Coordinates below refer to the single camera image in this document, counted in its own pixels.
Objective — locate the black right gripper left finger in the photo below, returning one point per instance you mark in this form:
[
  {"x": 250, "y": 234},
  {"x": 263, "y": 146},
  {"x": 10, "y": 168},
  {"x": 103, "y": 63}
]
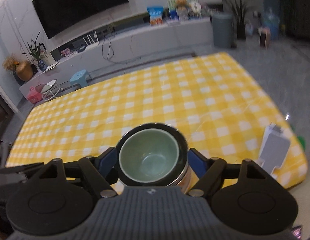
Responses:
[{"x": 95, "y": 174}]

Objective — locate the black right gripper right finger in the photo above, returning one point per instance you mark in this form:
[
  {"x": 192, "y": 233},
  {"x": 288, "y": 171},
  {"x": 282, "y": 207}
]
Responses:
[{"x": 209, "y": 172}]

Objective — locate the brown woven vase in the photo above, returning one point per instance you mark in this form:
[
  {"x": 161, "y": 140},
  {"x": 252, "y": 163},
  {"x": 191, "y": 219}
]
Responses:
[{"x": 22, "y": 69}]

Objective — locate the small round side table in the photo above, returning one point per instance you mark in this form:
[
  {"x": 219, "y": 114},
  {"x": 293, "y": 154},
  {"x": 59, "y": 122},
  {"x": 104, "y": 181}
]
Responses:
[{"x": 49, "y": 91}]

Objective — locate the blue snack bag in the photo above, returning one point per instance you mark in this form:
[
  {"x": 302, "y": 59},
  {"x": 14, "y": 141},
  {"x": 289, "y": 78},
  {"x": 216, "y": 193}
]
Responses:
[{"x": 156, "y": 15}]

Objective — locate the blue water jug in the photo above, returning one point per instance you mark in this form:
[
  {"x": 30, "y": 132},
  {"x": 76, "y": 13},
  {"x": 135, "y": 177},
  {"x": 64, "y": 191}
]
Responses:
[{"x": 272, "y": 21}]

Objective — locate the yellow white checked tablecloth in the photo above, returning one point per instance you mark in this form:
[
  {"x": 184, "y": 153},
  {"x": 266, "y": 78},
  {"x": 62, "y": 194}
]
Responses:
[{"x": 218, "y": 107}]

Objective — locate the white grey phone stand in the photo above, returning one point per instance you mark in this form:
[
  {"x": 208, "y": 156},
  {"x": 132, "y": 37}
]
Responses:
[{"x": 274, "y": 148}]

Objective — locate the white wifi router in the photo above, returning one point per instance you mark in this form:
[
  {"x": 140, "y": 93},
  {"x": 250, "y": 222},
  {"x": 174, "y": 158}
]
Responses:
[{"x": 91, "y": 40}]

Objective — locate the light blue plastic stool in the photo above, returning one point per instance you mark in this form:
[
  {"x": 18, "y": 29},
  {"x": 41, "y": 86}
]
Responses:
[{"x": 80, "y": 78}]

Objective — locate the pink basket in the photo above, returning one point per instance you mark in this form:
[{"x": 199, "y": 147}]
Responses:
[{"x": 33, "y": 96}]

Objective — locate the dark cabinet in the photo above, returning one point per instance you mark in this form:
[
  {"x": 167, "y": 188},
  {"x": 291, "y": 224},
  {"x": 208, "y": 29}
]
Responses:
[{"x": 298, "y": 22}]

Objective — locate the plant in blue vase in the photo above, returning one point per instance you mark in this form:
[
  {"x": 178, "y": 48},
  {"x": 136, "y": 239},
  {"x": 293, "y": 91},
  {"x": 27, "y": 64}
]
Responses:
[{"x": 34, "y": 49}]

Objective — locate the large stainless steel bowl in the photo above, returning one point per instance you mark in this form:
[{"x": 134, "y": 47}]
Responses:
[{"x": 179, "y": 176}]

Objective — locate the potted long-leaf plant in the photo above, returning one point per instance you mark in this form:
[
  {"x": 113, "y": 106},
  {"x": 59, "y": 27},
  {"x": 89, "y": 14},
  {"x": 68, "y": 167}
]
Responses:
[{"x": 240, "y": 8}]

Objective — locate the teddy bear toy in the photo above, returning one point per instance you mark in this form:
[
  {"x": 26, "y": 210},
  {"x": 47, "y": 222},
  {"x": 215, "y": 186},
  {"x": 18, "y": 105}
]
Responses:
[{"x": 181, "y": 7}]

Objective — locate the white long tv cabinet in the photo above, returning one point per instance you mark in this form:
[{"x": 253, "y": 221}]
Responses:
[{"x": 127, "y": 47}]

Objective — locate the grey-green trash bin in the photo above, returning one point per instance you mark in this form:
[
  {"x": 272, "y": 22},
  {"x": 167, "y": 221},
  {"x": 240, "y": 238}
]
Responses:
[{"x": 222, "y": 25}]

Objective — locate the black wall television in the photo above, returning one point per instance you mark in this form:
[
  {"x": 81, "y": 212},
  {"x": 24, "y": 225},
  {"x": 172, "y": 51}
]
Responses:
[{"x": 57, "y": 15}]

